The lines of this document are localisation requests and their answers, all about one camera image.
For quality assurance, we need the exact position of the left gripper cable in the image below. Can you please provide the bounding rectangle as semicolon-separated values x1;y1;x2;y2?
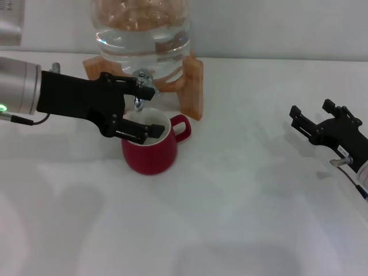
0;113;52;127

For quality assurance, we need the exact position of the clear glass water dispenser jar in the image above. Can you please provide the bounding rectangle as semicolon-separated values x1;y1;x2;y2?
91;0;192;87

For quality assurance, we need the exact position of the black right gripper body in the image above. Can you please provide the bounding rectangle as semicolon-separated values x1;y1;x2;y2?
310;119;368;175

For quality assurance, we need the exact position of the red ceramic cup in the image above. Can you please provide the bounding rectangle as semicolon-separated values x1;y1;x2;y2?
120;109;192;176

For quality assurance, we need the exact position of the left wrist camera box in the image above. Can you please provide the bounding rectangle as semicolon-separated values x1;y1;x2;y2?
0;0;26;47

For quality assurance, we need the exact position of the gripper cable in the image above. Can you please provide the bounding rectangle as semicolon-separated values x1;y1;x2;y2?
0;113;52;127
329;156;368;202

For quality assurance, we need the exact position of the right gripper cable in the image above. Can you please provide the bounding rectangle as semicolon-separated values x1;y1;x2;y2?
329;156;368;202

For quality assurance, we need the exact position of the wooden dispenser stand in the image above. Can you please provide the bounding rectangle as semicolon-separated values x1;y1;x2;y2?
82;50;204;121

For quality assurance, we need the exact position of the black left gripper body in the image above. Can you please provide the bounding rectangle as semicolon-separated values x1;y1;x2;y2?
36;70;127;138

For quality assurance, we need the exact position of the chrome faucet tap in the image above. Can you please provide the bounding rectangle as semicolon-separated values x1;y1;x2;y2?
132;70;159;112

